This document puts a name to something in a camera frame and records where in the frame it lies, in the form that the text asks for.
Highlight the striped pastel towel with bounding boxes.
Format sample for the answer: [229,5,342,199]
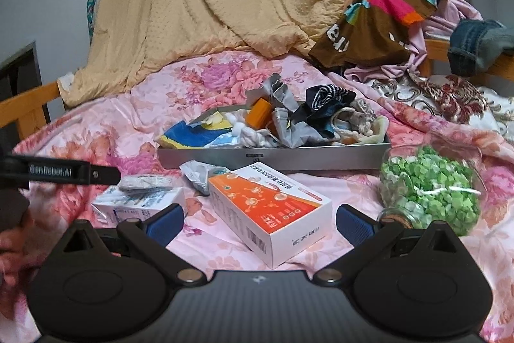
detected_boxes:
[341,116,389,145]

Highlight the grey cloth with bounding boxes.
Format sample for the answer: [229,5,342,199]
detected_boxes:
[246,73,331,149]

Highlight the white blue baby cloth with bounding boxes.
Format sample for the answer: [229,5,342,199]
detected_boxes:
[202,110,280,149]

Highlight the black dotted sock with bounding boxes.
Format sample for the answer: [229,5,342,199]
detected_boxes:
[292,85,356,139]

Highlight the white cloth bandage roll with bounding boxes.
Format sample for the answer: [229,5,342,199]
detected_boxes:
[118,174,174,192]

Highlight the beige drawstring linen pouch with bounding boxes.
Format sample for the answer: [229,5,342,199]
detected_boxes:
[330,99,377,136]

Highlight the person's left hand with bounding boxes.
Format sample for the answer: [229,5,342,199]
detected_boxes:
[1,204,41,290]

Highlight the pink floral bedsheet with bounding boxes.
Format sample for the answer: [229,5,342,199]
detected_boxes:
[1,51,513,342]

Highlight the silver foil packet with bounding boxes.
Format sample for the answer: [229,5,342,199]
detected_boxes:
[180,160,229,196]

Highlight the orange white medicine box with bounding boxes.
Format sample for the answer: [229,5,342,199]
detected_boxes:
[208,162,333,269]

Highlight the grey tray with cartoon towel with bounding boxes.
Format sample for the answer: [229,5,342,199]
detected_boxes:
[156,101,393,172]

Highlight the white brocade patterned blanket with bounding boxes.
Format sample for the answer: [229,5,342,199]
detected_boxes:
[366,72,513,143]

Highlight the colourful brown patchwork cloth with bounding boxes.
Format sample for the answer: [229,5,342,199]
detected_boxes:
[309,0,443,69]

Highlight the blue denim jeans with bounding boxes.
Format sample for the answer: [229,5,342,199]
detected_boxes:
[447,19,514,77]

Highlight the mauve pink garment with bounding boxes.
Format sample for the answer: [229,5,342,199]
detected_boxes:
[342,0,483,83]

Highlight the wooden bed frame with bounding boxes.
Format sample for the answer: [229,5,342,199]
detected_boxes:
[0,38,513,140]

